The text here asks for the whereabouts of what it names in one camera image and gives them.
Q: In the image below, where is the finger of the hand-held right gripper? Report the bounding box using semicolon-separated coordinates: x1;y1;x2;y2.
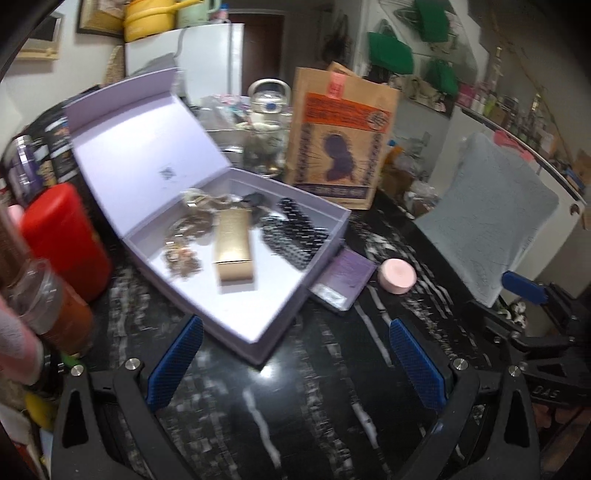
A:
501;270;573;306
465;301;526;343

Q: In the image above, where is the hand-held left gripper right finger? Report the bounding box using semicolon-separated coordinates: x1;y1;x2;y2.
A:
389;318;542;480

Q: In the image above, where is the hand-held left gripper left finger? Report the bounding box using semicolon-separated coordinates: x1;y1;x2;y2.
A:
48;315;205;480

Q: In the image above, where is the small beige hair clip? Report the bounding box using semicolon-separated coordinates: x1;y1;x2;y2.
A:
161;247;205;280

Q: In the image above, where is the gold wire hair clip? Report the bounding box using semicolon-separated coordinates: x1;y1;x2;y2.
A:
165;210;219;246

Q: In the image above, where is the black claw hair clip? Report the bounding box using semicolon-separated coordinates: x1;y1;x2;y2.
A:
240;191;271;217

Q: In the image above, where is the lavender gift box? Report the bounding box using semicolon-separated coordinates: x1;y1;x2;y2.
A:
62;67;352;366

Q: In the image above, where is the white chest freezer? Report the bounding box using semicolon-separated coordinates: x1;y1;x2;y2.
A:
450;105;588;340

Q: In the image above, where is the light blue chair cover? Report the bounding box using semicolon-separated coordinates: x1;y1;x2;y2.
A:
412;131;560;308

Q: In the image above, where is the pink round container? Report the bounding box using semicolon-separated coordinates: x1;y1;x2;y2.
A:
377;257;419;295

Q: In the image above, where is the purple card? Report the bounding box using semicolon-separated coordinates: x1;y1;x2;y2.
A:
310;247;378;312

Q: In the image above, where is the small brown cardboard box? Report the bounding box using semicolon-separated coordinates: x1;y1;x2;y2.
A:
212;209;256;283

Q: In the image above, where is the clear jar with brown contents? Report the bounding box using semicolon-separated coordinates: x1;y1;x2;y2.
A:
11;257;95;357

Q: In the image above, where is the pink cloth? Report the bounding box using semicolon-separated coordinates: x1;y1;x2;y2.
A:
0;295;43;386

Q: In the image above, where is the row of bottles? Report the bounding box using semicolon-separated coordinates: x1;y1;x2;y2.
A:
462;80;591;185

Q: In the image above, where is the red plastic container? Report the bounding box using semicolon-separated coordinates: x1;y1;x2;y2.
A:
21;182;115;302

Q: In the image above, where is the green bag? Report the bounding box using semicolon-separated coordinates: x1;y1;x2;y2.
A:
426;59;459;95
366;31;415;75
414;0;452;43

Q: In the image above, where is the brown printed paper bag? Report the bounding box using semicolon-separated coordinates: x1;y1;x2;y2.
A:
283;62;400;210

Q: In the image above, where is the purple can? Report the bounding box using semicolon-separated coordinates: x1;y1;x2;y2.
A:
8;134;47;199

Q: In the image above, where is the white refrigerator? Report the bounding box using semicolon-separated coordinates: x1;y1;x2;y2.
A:
124;22;246;108

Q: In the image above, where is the yellow pot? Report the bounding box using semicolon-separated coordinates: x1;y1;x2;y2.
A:
124;0;209;43

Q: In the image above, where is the pale green pot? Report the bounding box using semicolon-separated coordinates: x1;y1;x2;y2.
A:
177;0;223;29

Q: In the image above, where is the glass jar with handle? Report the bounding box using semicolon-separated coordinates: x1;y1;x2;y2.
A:
239;78;295;177

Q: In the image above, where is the cream picture frame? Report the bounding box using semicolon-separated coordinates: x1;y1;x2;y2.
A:
16;10;64;62

